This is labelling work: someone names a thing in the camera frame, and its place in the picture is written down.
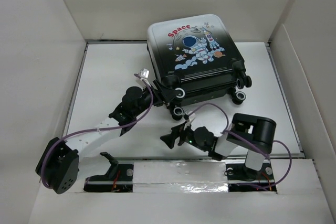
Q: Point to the aluminium mounting rail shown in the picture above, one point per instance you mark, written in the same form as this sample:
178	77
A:
180	172

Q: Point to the black white space suitcase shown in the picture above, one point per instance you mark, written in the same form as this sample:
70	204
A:
197	57

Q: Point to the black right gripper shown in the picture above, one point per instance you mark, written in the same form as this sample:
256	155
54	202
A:
170	139

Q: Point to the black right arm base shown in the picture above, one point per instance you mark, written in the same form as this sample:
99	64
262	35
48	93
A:
243	179

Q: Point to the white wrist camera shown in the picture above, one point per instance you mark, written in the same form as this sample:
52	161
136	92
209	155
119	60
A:
189	118
143	75

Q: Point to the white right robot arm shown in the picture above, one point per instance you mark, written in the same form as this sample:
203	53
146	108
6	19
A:
253	133

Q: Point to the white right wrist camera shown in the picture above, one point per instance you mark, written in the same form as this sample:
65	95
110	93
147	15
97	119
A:
189	118

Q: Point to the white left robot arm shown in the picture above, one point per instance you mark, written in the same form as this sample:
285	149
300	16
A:
59	164

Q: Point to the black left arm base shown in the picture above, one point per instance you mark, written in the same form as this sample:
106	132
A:
118	178

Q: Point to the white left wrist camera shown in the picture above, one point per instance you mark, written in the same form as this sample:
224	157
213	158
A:
143	75

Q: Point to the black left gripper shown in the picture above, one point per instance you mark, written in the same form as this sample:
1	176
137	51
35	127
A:
161	94

